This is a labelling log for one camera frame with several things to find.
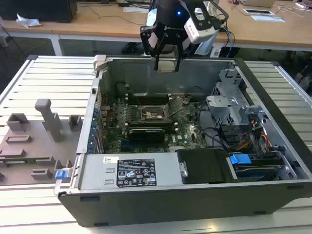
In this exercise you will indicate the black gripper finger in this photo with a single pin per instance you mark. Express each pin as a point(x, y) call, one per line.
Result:
point(145, 41)
point(180, 48)

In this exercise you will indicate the silver-topped CPU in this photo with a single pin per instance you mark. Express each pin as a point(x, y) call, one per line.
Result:
point(167, 67)

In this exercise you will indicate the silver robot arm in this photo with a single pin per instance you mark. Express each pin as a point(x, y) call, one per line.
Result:
point(207, 46)

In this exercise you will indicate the CPU socket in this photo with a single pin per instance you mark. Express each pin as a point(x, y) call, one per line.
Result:
point(151, 111)

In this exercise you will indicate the blue slot clip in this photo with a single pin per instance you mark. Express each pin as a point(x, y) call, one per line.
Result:
point(96, 112)
point(92, 133)
point(91, 139)
point(93, 125)
point(91, 147)

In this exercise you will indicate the blue expansion slot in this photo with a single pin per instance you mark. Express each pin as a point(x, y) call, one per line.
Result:
point(128, 144)

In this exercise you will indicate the white paper sheet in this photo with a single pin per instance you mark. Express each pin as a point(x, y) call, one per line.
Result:
point(268, 18)
point(134, 9)

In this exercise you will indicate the white power adapter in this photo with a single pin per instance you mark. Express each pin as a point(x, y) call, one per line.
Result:
point(215, 52)

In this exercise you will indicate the wooden desk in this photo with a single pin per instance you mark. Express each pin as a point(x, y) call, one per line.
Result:
point(102, 26)
point(268, 31)
point(24, 28)

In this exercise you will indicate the grey case latch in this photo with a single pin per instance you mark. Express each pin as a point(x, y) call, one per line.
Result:
point(100, 61)

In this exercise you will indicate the silver drive cage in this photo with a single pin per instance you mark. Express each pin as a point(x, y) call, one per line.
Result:
point(219, 107)

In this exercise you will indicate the white framed tablet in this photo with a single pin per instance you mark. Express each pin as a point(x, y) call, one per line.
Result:
point(258, 11)

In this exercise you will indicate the silver laptop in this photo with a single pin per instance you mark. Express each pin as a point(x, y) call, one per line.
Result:
point(260, 3)

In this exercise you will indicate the green motherboard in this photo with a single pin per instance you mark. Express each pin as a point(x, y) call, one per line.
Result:
point(190, 143)

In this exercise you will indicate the black computer tower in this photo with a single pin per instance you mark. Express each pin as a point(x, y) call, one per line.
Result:
point(36, 9)

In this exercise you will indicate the crumpled white paper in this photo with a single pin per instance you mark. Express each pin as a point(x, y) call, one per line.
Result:
point(28, 21)

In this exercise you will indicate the black plastic shroud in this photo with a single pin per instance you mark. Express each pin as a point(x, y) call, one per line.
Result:
point(202, 168)

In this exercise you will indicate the blue disk carrier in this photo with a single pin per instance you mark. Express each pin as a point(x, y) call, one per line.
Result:
point(240, 159)

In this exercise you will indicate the grey power supply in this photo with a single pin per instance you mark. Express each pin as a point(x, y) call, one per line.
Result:
point(97, 170)

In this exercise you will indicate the grey parts rack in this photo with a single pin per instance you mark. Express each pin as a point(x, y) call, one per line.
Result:
point(36, 143)

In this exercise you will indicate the blue case latch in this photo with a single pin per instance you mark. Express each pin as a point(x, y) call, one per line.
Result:
point(61, 175)

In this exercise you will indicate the open black PC case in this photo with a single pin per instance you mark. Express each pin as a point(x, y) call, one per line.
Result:
point(170, 207)

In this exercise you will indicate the green RAM stick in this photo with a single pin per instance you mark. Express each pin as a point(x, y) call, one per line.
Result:
point(29, 160)

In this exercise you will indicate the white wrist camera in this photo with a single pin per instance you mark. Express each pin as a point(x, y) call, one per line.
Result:
point(196, 33)

